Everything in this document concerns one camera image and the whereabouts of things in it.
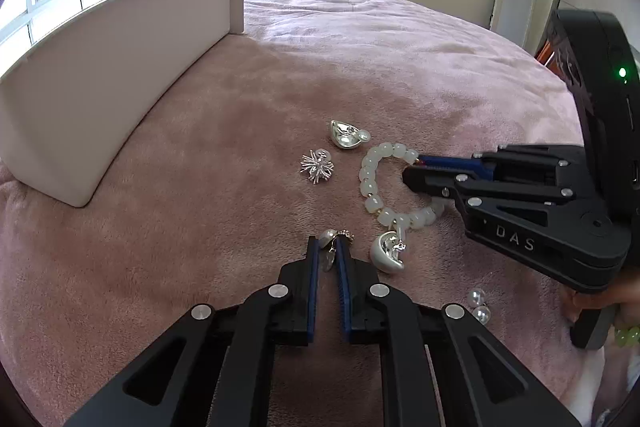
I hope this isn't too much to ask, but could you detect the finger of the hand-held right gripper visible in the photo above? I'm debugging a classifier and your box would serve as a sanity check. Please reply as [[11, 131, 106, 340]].
[[416, 145, 587, 188], [402, 163, 628, 268]]

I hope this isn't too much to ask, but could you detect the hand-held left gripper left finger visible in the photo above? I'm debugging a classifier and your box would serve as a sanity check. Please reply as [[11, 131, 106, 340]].
[[64, 235, 321, 427]]

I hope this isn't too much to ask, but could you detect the silver heart earring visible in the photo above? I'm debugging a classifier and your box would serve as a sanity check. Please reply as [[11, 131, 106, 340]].
[[328, 119, 372, 152]]

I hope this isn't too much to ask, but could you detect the pearl drop earring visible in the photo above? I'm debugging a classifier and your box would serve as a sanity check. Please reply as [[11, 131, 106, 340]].
[[319, 228, 357, 273]]

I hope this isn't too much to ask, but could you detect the silver crescent earring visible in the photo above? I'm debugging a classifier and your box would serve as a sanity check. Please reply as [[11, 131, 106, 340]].
[[369, 229, 408, 277]]

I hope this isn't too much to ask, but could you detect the white bead bracelet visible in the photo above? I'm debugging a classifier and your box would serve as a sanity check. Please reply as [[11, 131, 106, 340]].
[[359, 142, 447, 233]]

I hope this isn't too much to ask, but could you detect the green bead bracelet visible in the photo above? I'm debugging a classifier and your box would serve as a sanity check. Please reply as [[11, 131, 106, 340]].
[[614, 326, 640, 348]]

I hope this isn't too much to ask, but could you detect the pink plush blanket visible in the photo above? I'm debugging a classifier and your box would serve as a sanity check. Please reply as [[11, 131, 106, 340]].
[[0, 0, 601, 427]]

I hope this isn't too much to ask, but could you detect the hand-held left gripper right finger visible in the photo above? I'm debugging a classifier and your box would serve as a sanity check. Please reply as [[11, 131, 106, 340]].
[[336, 237, 583, 427]]

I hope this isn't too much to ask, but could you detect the white cloth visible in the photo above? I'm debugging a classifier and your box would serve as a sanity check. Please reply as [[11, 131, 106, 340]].
[[565, 346, 640, 427]]

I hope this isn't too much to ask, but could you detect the white organizer tray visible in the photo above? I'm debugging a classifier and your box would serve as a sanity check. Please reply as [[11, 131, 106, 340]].
[[0, 0, 246, 208]]

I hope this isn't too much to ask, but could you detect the silver starburst earring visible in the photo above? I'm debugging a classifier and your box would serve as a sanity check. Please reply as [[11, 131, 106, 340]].
[[299, 148, 335, 185]]

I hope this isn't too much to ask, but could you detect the person's right hand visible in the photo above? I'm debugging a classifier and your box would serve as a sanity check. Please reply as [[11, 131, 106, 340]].
[[560, 279, 640, 328]]

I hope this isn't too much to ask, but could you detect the clear bubble earring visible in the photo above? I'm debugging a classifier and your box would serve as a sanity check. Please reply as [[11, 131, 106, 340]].
[[466, 288, 493, 327]]

